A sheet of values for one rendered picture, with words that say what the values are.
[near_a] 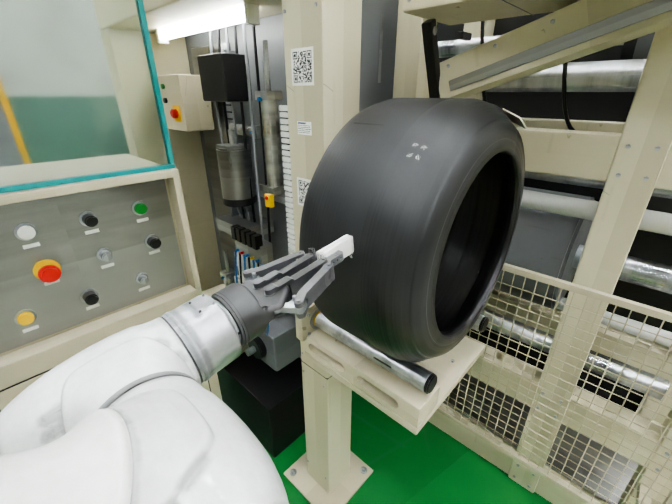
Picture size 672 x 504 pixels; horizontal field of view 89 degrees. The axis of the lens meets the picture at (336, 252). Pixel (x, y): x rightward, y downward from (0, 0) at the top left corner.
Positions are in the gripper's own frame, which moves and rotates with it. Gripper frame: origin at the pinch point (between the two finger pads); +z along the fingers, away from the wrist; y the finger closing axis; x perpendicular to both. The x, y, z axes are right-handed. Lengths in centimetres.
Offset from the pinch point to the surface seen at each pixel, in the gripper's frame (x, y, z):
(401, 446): 130, 16, 43
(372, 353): 33.6, 2.6, 10.5
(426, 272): 4.2, -11.4, 8.4
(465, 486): 130, -13, 46
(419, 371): 32.6, -8.8, 12.0
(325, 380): 64, 26, 14
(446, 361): 47, -7, 30
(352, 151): -11.9, 6.5, 12.9
